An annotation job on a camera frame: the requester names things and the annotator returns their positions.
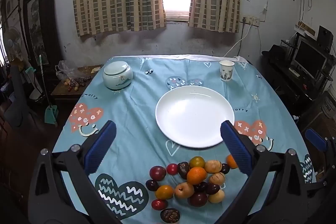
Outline dark brown water chestnut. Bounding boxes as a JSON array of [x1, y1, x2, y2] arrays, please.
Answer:
[[177, 161, 190, 179], [160, 208, 181, 223]]

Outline dark red plum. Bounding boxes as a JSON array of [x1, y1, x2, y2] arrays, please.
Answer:
[[190, 192, 208, 207], [149, 165, 167, 182]]

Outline white standing fan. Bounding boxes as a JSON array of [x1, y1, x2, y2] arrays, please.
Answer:
[[4, 27, 25, 62]]

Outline green yellow tangerine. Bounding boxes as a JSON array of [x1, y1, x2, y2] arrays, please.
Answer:
[[189, 156, 205, 169]]

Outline blue printed tablecloth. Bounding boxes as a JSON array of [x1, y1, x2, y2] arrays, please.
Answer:
[[51, 55, 317, 224]]

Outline printed paper cup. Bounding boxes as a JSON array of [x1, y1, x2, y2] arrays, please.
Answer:
[[219, 60, 235, 82]]

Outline white power cable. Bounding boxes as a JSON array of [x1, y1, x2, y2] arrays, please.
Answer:
[[223, 24, 252, 59]]

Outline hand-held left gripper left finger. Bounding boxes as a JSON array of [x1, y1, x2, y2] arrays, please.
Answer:
[[28, 120, 118, 224]]

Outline black bag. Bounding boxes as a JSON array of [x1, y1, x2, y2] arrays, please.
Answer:
[[262, 44, 288, 65]]

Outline red cherry tomato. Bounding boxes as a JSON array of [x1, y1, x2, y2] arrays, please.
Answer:
[[166, 163, 179, 176], [151, 199, 168, 211]]

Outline small orange yellow tangerine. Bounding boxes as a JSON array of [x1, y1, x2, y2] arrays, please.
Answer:
[[155, 185, 175, 200]]

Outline white plate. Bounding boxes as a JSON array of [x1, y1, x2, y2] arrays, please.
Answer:
[[155, 86, 235, 148]]

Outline pale green lidded ceramic jar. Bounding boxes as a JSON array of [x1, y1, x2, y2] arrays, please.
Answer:
[[102, 61, 133, 90]]

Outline orange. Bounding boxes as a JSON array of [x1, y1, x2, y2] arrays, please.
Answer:
[[226, 154, 239, 169], [186, 167, 207, 186]]

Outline black speaker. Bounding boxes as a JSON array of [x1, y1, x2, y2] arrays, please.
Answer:
[[317, 25, 334, 52]]

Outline russet brown pear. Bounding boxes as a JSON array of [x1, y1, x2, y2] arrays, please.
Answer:
[[174, 182, 195, 199]]

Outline wooden side table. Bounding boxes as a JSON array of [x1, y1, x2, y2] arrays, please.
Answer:
[[50, 65, 104, 109]]

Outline grey chair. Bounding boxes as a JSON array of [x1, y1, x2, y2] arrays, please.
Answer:
[[4, 66, 38, 128]]

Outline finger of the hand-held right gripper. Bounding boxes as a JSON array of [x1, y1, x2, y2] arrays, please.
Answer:
[[306, 180, 334, 198], [305, 128, 336, 161]]

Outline pale yellow pepino melon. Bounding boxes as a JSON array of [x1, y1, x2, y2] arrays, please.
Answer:
[[208, 189, 225, 204]]

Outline black computer monitor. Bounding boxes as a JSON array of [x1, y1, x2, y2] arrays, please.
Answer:
[[290, 36, 328, 80]]

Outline plain tan pepino melon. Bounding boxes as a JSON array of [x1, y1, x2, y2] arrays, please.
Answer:
[[204, 160, 222, 174]]

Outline dark framed picture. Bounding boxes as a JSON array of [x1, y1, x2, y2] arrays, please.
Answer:
[[23, 0, 57, 67]]

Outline teal long-handled dustpan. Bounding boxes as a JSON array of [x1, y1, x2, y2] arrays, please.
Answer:
[[39, 55, 59, 127]]

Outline clear plastic bag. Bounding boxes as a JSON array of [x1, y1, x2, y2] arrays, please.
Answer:
[[55, 60, 77, 81]]

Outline plastic bag with fruit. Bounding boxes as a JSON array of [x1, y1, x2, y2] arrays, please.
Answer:
[[64, 75, 91, 92]]

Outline white wall socket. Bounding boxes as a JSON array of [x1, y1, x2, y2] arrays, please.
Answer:
[[241, 16, 261, 28]]

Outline black computer desk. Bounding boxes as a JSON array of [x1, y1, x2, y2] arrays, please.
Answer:
[[262, 56, 336, 111]]

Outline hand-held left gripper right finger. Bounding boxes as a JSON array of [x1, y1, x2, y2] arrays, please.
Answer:
[[218, 120, 309, 224]]

